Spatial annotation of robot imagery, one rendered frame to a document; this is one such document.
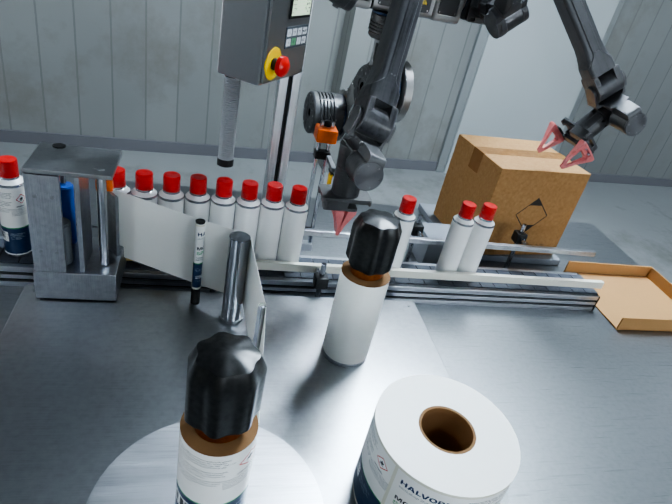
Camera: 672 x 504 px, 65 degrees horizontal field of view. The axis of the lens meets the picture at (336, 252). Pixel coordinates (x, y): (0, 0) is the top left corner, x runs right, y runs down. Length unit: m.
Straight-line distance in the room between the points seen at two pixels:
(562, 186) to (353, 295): 0.86
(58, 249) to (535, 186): 1.16
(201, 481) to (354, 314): 0.41
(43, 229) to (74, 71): 2.83
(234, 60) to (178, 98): 2.78
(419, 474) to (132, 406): 0.46
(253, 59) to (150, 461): 0.69
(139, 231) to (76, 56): 2.76
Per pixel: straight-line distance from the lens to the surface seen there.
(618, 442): 1.23
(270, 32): 1.03
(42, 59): 3.83
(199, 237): 1.01
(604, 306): 1.63
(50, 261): 1.08
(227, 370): 0.55
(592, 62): 1.44
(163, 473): 0.82
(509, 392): 1.18
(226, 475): 0.65
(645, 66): 5.37
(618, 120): 1.46
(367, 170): 0.97
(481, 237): 1.31
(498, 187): 1.48
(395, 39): 1.07
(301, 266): 1.19
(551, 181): 1.57
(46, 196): 1.01
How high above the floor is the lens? 1.57
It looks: 31 degrees down
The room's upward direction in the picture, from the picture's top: 13 degrees clockwise
